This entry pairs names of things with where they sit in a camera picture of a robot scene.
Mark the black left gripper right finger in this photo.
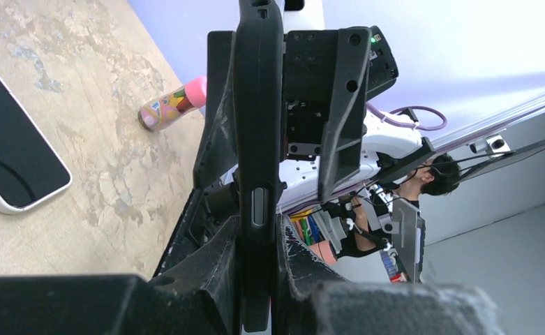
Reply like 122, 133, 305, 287
276, 216, 504, 334

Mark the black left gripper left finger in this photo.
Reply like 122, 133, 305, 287
0, 218, 239, 334

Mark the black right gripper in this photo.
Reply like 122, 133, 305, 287
193, 26, 398, 202

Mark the black phone case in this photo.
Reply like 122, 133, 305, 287
232, 1, 284, 333

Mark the white silicone phone case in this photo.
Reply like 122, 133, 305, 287
0, 50, 73, 216

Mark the black phone silver edge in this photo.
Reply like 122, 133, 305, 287
251, 188, 267, 227

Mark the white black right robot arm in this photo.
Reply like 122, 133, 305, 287
194, 1, 433, 216

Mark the pink cap bottle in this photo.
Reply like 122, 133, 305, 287
137, 76, 207, 132

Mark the person with dark hair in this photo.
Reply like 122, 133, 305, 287
332, 153, 463, 260

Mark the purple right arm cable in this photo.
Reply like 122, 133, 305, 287
281, 102, 449, 211

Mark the aluminium frame rail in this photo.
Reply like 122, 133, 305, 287
432, 94, 545, 154

